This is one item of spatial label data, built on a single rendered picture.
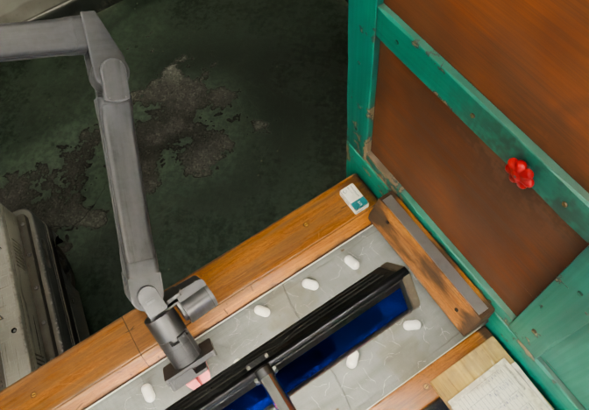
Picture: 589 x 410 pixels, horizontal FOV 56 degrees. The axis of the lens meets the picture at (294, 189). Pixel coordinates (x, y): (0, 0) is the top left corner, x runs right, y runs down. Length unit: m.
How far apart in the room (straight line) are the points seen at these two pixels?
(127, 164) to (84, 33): 0.22
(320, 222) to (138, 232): 0.40
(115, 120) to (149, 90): 1.54
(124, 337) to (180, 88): 1.48
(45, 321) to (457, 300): 1.14
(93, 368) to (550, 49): 0.97
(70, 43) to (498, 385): 0.94
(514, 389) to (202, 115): 1.67
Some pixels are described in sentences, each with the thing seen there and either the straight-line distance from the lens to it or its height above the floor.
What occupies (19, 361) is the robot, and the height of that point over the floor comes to 0.47.
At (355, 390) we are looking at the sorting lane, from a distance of 1.12.
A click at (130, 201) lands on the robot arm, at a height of 1.03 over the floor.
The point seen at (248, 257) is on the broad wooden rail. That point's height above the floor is 0.76.
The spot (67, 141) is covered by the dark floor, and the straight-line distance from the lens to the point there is 2.50.
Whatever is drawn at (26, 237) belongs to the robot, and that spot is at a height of 0.36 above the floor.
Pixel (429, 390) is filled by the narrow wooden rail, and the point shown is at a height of 0.76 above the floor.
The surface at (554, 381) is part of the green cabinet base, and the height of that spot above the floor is 0.84.
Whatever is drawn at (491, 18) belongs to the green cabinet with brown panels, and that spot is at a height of 1.38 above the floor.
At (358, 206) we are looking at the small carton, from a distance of 1.19.
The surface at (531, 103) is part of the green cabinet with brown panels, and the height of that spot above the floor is 1.32.
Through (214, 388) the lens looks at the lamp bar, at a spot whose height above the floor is 1.10.
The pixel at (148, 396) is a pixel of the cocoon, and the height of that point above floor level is 0.76.
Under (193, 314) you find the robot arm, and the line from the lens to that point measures 1.05.
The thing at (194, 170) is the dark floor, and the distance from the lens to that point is 2.23.
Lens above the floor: 1.85
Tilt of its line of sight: 61 degrees down
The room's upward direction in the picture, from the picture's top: 9 degrees counter-clockwise
